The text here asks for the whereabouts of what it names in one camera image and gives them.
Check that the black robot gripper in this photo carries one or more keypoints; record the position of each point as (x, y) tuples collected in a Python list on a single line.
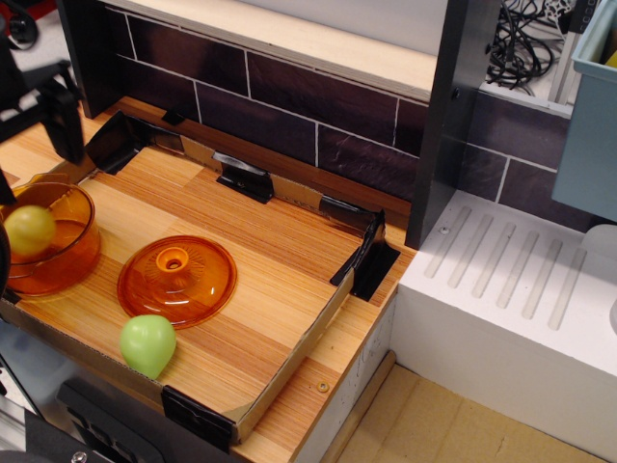
[(44, 95)]

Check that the orange transparent pot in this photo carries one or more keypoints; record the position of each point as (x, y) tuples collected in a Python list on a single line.
[(74, 249)]

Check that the orange transparent pot lid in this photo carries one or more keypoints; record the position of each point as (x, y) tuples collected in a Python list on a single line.
[(186, 279)]

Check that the cardboard fence with black tape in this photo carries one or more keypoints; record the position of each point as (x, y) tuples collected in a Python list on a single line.
[(272, 359)]

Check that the green plastic pear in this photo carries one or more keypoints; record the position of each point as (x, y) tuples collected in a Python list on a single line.
[(147, 344)]

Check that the white sink drainboard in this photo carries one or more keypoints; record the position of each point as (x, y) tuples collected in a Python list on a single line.
[(512, 311)]

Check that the light blue plastic bin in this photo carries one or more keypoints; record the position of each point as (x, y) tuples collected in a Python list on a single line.
[(586, 176)]

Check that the dark grey vertical post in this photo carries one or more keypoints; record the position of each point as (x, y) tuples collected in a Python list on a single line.
[(468, 34)]

